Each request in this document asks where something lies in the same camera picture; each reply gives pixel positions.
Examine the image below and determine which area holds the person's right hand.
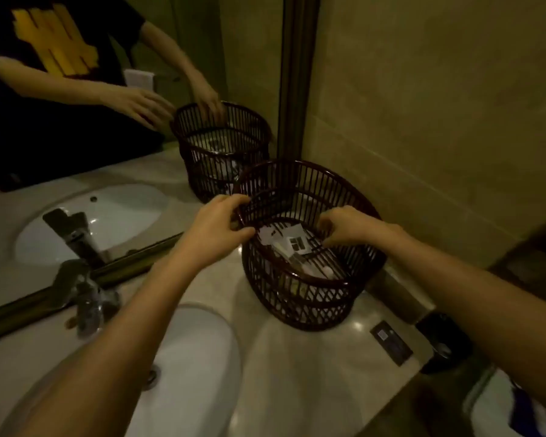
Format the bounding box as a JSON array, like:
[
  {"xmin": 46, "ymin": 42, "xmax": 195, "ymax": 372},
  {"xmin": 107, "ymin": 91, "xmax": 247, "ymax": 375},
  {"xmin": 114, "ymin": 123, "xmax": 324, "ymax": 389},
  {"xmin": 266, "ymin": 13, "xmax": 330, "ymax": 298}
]
[{"xmin": 318, "ymin": 205, "xmax": 394, "ymax": 249}]

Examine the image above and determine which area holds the person's left hand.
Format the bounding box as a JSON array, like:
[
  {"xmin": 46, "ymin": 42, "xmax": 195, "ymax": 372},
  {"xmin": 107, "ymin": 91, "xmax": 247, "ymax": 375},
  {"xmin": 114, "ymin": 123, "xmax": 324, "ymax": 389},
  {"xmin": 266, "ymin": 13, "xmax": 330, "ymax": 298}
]
[{"xmin": 175, "ymin": 194, "xmax": 257, "ymax": 269}]

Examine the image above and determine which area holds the dark red slatted basket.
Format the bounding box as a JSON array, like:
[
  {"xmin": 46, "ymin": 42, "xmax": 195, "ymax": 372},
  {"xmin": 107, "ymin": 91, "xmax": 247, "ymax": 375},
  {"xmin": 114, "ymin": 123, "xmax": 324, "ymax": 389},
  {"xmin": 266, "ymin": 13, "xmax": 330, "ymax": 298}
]
[{"xmin": 233, "ymin": 159, "xmax": 388, "ymax": 332}]

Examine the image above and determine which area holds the person's right forearm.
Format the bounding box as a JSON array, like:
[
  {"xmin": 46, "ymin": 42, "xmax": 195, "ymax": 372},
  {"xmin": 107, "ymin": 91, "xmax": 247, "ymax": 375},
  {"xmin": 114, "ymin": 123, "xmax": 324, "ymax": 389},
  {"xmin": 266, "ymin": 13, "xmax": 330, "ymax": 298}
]
[{"xmin": 384, "ymin": 224, "xmax": 546, "ymax": 421}]

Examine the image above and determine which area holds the person's left forearm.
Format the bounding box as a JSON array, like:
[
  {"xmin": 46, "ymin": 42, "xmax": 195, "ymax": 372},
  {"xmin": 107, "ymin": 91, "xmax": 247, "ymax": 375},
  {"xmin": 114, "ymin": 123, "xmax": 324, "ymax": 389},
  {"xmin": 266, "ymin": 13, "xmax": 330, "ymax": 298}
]
[{"xmin": 16, "ymin": 250, "xmax": 212, "ymax": 437}]

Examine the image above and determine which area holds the small white packet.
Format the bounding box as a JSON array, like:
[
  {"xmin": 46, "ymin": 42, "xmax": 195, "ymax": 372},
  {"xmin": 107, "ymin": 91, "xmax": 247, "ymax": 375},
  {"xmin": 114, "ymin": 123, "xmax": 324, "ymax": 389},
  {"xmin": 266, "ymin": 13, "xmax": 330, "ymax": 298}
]
[{"xmin": 258, "ymin": 224, "xmax": 292, "ymax": 245}]

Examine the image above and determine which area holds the white packet with black print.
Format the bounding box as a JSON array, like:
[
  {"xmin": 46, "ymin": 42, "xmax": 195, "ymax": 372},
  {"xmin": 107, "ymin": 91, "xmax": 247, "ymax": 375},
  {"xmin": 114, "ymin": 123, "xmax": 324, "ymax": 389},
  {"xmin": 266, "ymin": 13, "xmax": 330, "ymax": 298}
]
[{"xmin": 273, "ymin": 224, "xmax": 323, "ymax": 257}]

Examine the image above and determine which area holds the white toiletry tube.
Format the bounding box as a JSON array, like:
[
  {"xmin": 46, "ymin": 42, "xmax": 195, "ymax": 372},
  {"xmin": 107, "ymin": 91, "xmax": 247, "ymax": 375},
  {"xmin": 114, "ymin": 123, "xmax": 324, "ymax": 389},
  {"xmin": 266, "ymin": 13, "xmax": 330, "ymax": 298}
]
[{"xmin": 282, "ymin": 252, "xmax": 346, "ymax": 280}]

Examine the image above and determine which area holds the small black card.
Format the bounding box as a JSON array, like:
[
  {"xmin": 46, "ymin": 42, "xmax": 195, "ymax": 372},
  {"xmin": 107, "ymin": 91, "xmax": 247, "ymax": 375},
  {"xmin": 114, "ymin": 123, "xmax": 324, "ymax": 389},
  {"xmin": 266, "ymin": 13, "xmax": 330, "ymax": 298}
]
[{"xmin": 369, "ymin": 320, "xmax": 414, "ymax": 368}]

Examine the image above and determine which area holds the silver and black hair dryer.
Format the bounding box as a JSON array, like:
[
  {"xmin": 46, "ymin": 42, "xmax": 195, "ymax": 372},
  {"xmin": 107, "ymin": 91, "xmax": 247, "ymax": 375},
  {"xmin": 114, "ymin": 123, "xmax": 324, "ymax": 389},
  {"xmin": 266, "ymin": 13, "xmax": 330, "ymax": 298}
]
[{"xmin": 366, "ymin": 266, "xmax": 475, "ymax": 375}]

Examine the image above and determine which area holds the white oval sink basin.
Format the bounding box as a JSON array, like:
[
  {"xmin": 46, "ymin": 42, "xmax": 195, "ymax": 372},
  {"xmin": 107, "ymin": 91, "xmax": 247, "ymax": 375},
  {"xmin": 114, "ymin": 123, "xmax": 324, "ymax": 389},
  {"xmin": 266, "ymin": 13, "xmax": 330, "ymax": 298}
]
[{"xmin": 0, "ymin": 304, "xmax": 243, "ymax": 437}]

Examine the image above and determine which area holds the chrome faucet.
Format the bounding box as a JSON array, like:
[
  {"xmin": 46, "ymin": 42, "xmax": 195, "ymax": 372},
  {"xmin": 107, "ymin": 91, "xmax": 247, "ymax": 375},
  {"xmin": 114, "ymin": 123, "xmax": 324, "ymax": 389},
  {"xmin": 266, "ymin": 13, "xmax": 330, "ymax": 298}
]
[{"xmin": 50, "ymin": 258, "xmax": 123, "ymax": 340}]

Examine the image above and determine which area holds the metal sink drain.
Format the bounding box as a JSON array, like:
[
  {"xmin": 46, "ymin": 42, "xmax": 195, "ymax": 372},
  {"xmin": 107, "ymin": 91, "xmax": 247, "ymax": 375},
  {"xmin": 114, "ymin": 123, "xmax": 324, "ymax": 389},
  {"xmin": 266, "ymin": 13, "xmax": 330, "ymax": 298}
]
[{"xmin": 141, "ymin": 364, "xmax": 163, "ymax": 391}]

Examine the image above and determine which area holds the white and blue cloth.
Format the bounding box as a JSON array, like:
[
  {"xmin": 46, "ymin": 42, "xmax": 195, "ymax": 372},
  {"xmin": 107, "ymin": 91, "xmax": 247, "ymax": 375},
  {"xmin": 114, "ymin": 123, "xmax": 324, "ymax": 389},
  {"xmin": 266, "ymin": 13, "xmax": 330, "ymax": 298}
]
[{"xmin": 468, "ymin": 368, "xmax": 546, "ymax": 437}]

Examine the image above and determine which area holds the wall mirror with dark frame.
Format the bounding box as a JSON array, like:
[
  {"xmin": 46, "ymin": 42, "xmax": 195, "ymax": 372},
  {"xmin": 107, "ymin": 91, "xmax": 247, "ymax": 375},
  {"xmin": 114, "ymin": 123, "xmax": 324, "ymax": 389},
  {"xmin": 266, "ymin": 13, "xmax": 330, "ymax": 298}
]
[{"xmin": 0, "ymin": 0, "xmax": 322, "ymax": 346}]

